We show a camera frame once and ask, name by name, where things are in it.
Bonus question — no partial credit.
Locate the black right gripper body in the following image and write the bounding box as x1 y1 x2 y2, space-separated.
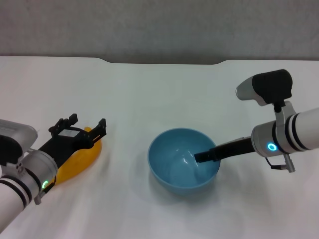
214 136 255 162

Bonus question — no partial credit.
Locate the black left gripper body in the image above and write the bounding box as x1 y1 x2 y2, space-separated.
38 119 91 168

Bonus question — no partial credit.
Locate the yellow banana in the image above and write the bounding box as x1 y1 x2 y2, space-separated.
55 126 103 185

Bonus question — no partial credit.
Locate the blue bowl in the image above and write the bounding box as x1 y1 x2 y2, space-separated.
148 127 221 195

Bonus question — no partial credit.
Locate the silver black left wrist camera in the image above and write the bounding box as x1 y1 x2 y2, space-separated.
0 119 38 167

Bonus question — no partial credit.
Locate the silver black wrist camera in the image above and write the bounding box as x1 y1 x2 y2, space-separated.
235 69 293 107
0 119 38 167

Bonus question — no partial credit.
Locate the right arm cable connector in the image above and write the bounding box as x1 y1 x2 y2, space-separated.
265 153 297 174

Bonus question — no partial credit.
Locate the arm cable connector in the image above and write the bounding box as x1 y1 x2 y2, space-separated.
33 175 57 205
265 153 297 174

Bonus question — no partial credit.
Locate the left arm cable connector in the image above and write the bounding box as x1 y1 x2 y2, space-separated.
33 175 57 205

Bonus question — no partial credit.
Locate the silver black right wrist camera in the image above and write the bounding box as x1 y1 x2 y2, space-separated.
235 69 293 107

